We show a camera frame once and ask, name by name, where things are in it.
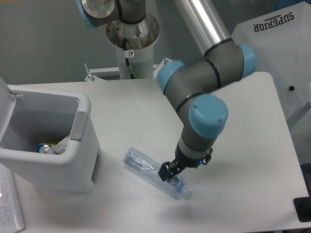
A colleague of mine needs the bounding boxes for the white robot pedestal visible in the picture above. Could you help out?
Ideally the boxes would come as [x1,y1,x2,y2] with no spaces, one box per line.
[106,13,160,80]

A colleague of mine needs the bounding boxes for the white umbrella with text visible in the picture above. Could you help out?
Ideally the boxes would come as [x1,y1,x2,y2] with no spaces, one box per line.
[232,1,311,134]

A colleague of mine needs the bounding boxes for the clear plastic bottle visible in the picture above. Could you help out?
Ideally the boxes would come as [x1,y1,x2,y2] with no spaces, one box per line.
[123,147,192,200]

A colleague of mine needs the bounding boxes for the blue yellow snack package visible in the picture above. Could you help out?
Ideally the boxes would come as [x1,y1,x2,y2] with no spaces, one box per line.
[35,138,61,154]

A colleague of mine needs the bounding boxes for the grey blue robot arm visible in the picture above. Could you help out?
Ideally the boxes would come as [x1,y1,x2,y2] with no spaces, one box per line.
[76,0,257,182]

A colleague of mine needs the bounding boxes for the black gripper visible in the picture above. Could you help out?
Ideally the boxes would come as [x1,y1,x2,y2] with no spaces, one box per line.
[158,145,213,182]

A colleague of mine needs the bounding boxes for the white metal base bracket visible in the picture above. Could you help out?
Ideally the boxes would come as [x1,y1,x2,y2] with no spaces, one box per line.
[84,57,172,82]

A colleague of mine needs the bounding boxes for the black device at edge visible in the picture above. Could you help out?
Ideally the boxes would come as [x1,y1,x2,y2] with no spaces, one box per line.
[294,197,311,222]

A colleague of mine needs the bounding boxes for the white trash can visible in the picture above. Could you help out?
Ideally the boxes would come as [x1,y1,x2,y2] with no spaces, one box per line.
[0,81,101,193]

